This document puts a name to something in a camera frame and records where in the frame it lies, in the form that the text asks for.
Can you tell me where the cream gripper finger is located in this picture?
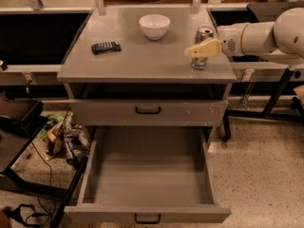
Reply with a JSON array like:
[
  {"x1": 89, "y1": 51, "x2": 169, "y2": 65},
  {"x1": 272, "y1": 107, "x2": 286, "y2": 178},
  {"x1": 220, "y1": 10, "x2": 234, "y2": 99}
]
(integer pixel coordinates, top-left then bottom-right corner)
[{"x1": 184, "y1": 38, "x2": 221, "y2": 58}]

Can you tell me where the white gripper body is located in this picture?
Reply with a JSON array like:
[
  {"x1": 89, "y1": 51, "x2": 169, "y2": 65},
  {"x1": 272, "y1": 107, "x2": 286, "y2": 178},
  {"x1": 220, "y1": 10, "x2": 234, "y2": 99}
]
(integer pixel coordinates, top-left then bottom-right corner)
[{"x1": 218, "y1": 23, "x2": 248, "y2": 57}]

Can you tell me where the silver redbull can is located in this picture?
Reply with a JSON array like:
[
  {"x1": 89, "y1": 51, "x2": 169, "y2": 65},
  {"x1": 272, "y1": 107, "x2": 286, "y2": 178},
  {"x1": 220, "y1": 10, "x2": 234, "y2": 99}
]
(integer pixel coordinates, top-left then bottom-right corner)
[{"x1": 191, "y1": 27, "x2": 214, "y2": 69}]

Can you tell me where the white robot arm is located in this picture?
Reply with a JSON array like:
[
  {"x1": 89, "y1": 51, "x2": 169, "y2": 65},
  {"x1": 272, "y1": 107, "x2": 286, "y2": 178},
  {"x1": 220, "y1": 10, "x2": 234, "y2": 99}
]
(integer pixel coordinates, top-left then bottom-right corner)
[{"x1": 184, "y1": 8, "x2": 304, "y2": 66}]

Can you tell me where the grey drawer cabinet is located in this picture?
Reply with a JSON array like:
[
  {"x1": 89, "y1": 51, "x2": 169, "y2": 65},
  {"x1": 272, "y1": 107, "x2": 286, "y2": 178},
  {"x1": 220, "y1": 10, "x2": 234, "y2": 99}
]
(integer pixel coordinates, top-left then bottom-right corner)
[{"x1": 58, "y1": 6, "x2": 236, "y2": 137}]

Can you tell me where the closed grey top drawer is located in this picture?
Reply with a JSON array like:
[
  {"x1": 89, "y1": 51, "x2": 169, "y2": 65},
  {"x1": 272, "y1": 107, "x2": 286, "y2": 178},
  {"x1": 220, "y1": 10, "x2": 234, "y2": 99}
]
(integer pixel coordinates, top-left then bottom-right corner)
[{"x1": 69, "y1": 99, "x2": 228, "y2": 126}]

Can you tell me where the open grey middle drawer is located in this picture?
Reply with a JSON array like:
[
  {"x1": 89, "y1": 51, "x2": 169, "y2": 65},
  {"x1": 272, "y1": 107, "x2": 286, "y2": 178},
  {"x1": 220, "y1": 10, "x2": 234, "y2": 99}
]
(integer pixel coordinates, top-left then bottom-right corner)
[{"x1": 65, "y1": 126, "x2": 231, "y2": 225}]

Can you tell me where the white ceramic bowl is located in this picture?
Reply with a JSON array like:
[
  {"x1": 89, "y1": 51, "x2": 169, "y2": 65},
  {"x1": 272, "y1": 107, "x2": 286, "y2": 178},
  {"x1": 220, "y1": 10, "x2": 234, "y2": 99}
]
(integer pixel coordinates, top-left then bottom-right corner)
[{"x1": 139, "y1": 14, "x2": 170, "y2": 40}]

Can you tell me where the dark snack bar packet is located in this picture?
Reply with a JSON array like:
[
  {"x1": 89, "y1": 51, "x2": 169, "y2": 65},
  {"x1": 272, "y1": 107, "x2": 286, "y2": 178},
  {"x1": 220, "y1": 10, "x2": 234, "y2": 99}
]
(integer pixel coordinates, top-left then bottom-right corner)
[{"x1": 91, "y1": 41, "x2": 122, "y2": 54}]

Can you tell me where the pile of snack bags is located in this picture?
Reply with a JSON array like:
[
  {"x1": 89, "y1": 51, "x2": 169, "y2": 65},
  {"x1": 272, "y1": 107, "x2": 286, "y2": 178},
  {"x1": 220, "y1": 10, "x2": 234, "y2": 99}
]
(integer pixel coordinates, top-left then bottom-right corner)
[{"x1": 40, "y1": 111, "x2": 90, "y2": 168}]

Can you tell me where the black table on left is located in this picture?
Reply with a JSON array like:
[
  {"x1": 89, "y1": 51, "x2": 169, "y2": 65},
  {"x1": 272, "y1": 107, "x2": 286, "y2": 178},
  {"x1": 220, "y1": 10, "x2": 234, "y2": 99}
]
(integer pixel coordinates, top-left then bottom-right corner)
[{"x1": 0, "y1": 91, "x2": 88, "y2": 228}]

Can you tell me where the black cable on floor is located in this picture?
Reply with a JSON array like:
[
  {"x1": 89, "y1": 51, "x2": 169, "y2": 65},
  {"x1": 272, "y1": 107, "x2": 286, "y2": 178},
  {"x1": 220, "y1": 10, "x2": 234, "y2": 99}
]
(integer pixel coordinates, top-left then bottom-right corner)
[{"x1": 3, "y1": 128, "x2": 58, "y2": 228}]

